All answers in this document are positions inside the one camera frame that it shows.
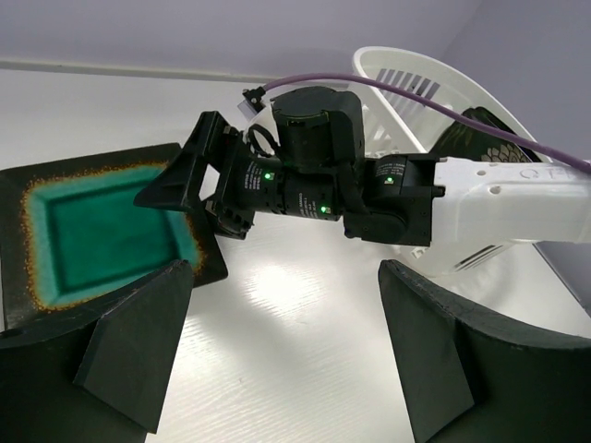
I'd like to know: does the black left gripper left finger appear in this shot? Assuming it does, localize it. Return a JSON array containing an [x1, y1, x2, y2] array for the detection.
[[1, 260, 193, 434]]

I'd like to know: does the white plastic dish rack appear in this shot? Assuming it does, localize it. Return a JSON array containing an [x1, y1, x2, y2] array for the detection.
[[349, 46, 558, 277]]

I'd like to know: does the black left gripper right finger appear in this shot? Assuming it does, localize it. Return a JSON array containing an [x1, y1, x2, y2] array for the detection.
[[378, 260, 590, 442]]

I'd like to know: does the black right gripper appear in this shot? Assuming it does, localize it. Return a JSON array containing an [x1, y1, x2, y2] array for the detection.
[[133, 111, 344, 240]]

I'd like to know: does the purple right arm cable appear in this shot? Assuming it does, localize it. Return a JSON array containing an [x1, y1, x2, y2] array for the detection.
[[244, 72, 591, 174]]

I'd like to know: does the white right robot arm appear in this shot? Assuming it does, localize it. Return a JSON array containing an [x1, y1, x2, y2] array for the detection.
[[134, 87, 590, 275]]

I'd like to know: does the black floral square plate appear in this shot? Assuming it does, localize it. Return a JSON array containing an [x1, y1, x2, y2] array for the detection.
[[430, 122, 542, 162]]

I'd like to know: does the green glazed square plate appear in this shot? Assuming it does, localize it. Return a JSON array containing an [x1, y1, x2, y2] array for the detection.
[[1, 143, 228, 329]]

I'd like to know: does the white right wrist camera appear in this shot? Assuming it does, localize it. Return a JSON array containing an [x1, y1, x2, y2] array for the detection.
[[238, 87, 266, 120]]

